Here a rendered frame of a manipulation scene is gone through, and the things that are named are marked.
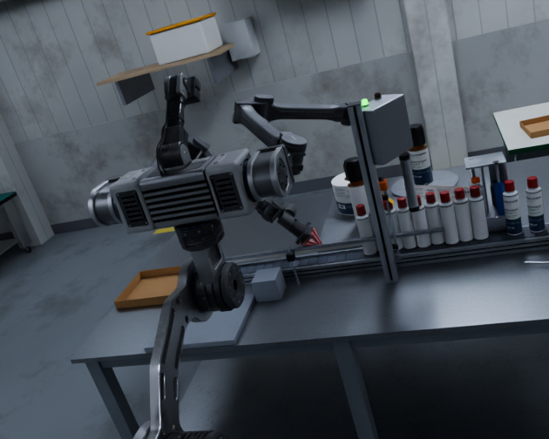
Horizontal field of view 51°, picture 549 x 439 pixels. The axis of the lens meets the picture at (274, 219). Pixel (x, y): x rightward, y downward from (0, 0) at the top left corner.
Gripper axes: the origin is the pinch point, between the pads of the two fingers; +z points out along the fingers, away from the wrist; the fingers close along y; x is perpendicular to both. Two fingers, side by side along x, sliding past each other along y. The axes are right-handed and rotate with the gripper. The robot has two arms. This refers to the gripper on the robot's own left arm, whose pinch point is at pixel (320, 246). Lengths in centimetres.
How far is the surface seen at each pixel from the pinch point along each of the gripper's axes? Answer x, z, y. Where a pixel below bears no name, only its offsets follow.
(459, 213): -46, 29, -4
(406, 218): -32.4, 16.3, -3.6
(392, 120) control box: -59, -13, -13
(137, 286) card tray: 76, -49, 6
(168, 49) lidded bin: 66, -147, 247
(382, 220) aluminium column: -31.3, 6.3, -17.8
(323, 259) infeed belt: 3.1, 4.4, -1.5
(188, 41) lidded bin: 50, -136, 246
